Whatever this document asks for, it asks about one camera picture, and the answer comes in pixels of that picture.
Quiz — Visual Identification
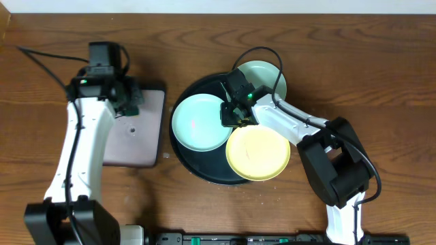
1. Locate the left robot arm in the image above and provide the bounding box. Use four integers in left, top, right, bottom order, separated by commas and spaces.
24, 76, 146, 244

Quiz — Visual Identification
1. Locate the yellow plate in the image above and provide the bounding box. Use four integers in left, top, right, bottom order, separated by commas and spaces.
225, 125, 291, 182

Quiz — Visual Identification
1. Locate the green yellow sponge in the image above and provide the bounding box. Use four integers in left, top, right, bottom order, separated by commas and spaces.
122, 106, 139, 116

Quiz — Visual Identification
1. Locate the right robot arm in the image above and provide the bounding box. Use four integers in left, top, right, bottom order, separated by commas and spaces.
221, 85, 381, 244

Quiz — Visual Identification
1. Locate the black round tray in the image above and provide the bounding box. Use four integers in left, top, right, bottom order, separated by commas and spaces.
170, 73, 250, 185

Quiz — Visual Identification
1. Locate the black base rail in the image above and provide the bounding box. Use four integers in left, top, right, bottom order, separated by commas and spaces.
119, 224, 411, 245

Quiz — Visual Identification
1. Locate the mint plate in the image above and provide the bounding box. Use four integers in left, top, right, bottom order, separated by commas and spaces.
236, 61, 287, 100
172, 93, 233, 152

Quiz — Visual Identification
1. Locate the black rectangular tray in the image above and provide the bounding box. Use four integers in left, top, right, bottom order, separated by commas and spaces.
104, 80, 166, 168

